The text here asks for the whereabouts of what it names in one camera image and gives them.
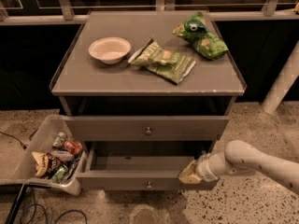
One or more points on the green chip bag crumpled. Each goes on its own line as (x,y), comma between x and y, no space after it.
(194,31)

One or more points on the metal window railing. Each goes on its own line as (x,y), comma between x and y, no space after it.
(74,11)

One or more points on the brown snack bag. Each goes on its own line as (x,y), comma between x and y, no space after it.
(46,164)

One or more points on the grey drawer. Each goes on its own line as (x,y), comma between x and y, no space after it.
(147,128)
(133,165)

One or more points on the orange soda can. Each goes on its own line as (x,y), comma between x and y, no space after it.
(73,147)

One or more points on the green soda can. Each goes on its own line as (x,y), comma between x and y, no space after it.
(59,140)

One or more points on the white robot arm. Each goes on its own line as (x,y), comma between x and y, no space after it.
(241,158)

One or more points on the green snack packet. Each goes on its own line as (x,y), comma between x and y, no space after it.
(59,175)

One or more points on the green chip bag flat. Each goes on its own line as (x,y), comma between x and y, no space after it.
(168,64)

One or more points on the clear plastic bin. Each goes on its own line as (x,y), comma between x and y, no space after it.
(25,171)

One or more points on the white paper bowl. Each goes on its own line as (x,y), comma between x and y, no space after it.
(109,50)

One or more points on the grey wooden drawer cabinet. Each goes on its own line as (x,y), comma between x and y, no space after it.
(87,87)

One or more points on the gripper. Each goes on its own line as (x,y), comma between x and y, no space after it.
(201,168)

